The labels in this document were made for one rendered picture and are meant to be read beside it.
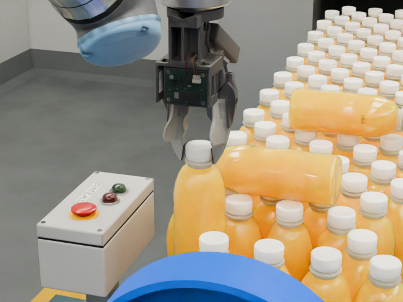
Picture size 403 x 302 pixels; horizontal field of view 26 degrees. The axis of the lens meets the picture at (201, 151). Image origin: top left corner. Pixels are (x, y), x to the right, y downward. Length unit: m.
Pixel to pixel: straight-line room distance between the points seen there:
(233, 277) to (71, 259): 0.46
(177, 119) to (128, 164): 3.17
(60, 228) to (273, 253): 0.30
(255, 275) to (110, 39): 0.29
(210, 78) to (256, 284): 0.34
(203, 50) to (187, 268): 0.36
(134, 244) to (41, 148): 3.28
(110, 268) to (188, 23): 0.38
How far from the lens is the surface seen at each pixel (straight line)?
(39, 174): 4.25
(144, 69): 5.58
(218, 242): 1.13
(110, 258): 1.22
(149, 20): 0.92
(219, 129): 1.13
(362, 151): 1.45
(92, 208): 1.23
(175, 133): 1.16
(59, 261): 1.23
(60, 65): 5.83
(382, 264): 1.10
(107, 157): 4.41
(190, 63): 1.06
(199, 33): 1.06
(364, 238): 1.16
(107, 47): 0.92
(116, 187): 1.29
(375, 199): 1.27
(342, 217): 1.21
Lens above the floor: 1.63
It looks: 21 degrees down
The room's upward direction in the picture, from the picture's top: straight up
